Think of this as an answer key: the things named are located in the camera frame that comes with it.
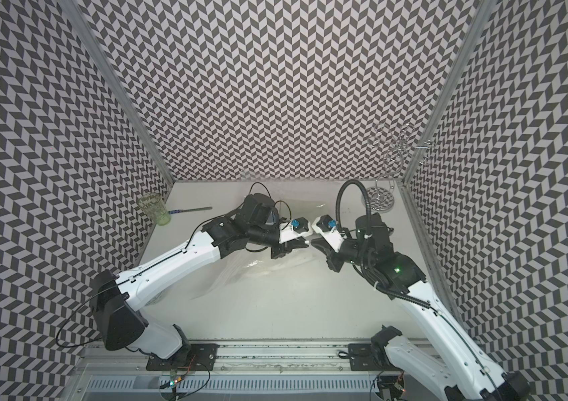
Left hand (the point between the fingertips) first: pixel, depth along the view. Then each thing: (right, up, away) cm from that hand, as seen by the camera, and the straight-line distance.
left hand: (304, 244), depth 70 cm
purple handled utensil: (-52, +9, +32) cm, 61 cm away
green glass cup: (-64, +10, +38) cm, 75 cm away
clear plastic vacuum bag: (-1, -14, +18) cm, 23 cm away
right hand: (+3, 0, -1) cm, 4 cm away
